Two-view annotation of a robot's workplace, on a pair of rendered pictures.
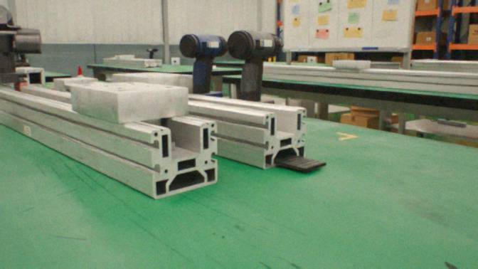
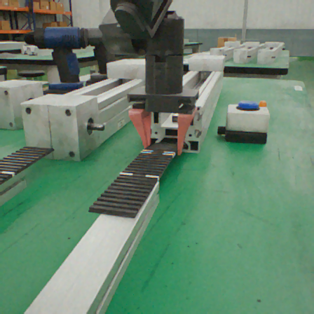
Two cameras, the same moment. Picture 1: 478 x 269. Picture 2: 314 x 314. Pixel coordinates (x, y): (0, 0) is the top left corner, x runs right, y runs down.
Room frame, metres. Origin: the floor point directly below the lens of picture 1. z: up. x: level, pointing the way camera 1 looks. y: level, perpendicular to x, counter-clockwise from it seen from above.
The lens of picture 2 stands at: (1.45, 1.08, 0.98)
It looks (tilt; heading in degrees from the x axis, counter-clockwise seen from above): 21 degrees down; 236
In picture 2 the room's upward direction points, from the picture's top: straight up
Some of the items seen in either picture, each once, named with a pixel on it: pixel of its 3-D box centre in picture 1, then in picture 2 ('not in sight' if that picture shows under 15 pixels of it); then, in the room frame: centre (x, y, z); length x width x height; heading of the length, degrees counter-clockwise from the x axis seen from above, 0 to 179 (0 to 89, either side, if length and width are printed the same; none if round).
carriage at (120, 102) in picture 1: (128, 108); (207, 66); (0.62, 0.17, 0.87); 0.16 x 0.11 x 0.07; 43
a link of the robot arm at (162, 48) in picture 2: (3, 43); (160, 36); (1.15, 0.65, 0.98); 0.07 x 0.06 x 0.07; 110
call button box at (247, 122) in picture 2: not in sight; (242, 122); (0.93, 0.62, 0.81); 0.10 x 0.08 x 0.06; 133
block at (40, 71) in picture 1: (29, 77); not in sight; (2.04, 1.04, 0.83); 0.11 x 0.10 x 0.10; 136
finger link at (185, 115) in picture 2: not in sight; (171, 125); (1.14, 0.66, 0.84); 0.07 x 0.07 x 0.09; 43
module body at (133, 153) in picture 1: (68, 120); (198, 92); (0.80, 0.34, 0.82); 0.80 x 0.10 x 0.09; 43
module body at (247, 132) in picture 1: (153, 111); (134, 90); (0.93, 0.20, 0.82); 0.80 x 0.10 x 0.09; 43
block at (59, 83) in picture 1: (72, 95); (69, 126); (1.25, 0.51, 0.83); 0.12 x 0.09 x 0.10; 133
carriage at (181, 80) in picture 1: (151, 90); (134, 73); (0.93, 0.20, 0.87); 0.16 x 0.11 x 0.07; 43
